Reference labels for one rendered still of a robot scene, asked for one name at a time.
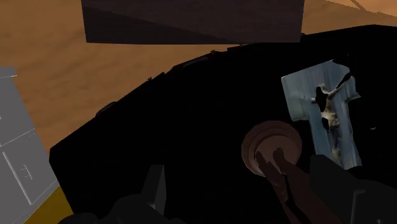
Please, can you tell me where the grey cabinet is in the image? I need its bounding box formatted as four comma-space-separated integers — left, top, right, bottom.
0, 66, 60, 224

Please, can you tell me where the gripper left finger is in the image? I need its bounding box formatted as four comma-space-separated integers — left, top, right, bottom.
59, 164, 187, 224

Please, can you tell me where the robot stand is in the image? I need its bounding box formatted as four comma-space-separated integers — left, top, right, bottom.
81, 0, 305, 45

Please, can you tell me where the black table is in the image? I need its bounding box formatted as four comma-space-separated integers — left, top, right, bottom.
48, 24, 397, 224

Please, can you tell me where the pale blue crucifix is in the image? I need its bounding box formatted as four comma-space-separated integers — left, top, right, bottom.
280, 59, 363, 171

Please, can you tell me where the brown figure on round base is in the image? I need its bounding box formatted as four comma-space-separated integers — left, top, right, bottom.
241, 120, 344, 224

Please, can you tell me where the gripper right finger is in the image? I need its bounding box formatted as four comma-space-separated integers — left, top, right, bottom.
309, 154, 397, 224

